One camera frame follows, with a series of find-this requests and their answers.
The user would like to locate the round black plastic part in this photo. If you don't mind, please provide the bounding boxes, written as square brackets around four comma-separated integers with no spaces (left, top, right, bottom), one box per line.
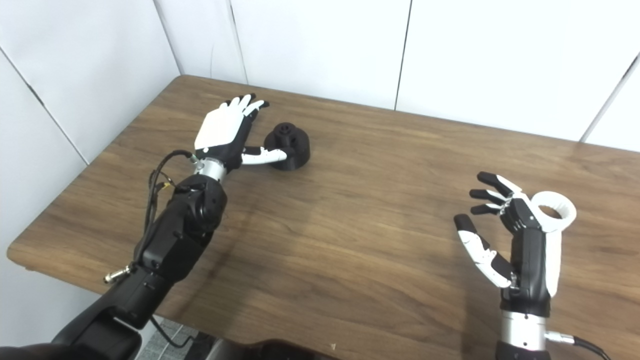
[263,121,312,172]

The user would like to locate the white plastic ring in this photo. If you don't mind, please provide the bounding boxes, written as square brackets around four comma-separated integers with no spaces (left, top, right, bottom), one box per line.
[530,191,577,234]

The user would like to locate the left arm thin wire bundle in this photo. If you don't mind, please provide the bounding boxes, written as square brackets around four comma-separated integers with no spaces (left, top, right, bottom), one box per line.
[145,170,178,231]

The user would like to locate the thin black cable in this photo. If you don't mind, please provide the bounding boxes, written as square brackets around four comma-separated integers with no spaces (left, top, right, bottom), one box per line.
[149,316,195,349]

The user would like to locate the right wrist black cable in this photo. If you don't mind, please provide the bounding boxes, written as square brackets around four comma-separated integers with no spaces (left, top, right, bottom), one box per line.
[544,331,612,360]

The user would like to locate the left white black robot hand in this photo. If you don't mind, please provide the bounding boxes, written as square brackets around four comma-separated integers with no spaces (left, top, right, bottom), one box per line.
[193,93,288,173]

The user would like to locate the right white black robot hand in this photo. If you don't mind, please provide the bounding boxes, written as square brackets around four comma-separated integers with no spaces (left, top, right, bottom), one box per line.
[453,171,563,318]

